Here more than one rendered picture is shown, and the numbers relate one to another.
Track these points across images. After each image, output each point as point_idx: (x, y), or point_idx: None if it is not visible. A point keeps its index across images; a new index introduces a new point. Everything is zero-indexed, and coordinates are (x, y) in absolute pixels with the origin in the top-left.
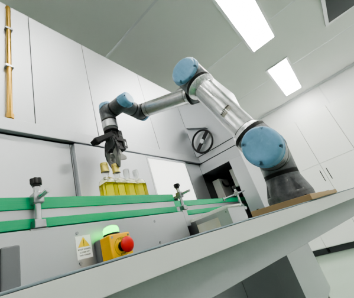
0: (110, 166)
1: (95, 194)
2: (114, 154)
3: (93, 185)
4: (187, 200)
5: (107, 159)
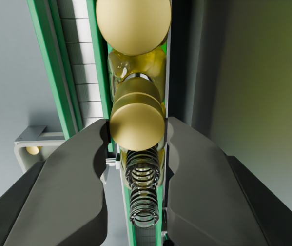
0: (188, 126)
1: (267, 31)
2: (83, 171)
3: None
4: (128, 227)
5: (222, 173)
